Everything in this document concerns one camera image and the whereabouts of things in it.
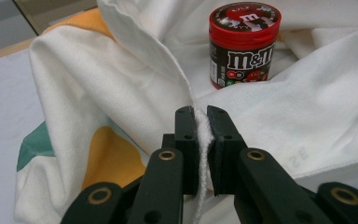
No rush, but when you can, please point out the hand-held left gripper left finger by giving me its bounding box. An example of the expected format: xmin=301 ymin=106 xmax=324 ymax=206
xmin=127 ymin=105 xmax=200 ymax=224

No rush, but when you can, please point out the white cloth with coloured patches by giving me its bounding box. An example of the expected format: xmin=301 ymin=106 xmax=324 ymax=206
xmin=13 ymin=0 xmax=358 ymax=224

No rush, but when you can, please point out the red lidded candy jar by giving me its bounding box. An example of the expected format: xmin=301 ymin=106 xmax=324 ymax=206
xmin=208 ymin=1 xmax=282 ymax=91

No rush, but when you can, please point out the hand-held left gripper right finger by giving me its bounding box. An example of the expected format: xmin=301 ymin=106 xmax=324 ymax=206
xmin=206 ymin=105 xmax=334 ymax=224

